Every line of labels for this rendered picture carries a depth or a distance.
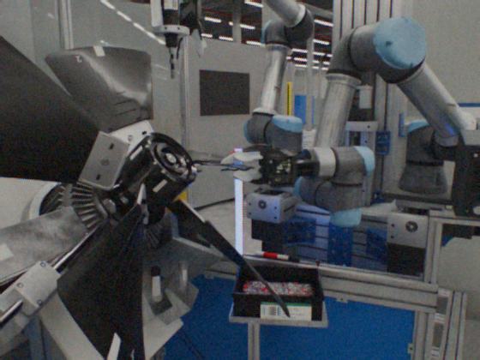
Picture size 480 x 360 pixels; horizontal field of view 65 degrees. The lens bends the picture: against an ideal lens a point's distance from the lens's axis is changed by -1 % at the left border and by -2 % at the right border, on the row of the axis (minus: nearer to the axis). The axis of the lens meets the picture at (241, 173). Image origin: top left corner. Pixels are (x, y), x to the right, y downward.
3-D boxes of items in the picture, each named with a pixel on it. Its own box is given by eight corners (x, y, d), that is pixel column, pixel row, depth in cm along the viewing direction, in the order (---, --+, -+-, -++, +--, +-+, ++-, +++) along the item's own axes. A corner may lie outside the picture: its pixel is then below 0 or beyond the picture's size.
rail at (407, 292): (143, 264, 131) (142, 242, 130) (150, 260, 135) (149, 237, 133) (435, 314, 98) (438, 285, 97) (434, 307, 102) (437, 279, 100)
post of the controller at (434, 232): (423, 283, 99) (429, 209, 95) (423, 278, 101) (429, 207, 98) (435, 285, 97) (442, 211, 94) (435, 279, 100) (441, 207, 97)
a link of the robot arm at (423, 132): (421, 156, 132) (424, 117, 130) (457, 161, 120) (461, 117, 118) (397, 158, 127) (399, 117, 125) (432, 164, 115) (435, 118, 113)
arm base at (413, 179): (402, 183, 136) (404, 155, 135) (449, 187, 129) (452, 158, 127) (393, 190, 124) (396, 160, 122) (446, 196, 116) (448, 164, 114)
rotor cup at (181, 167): (81, 187, 66) (125, 141, 61) (119, 156, 79) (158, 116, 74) (142, 243, 69) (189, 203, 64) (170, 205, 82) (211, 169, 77)
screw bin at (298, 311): (231, 321, 91) (231, 293, 90) (238, 287, 107) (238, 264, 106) (324, 325, 89) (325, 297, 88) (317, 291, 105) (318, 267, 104)
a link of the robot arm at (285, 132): (287, 153, 142) (288, 116, 139) (262, 150, 152) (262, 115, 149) (309, 150, 149) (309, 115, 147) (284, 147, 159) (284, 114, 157)
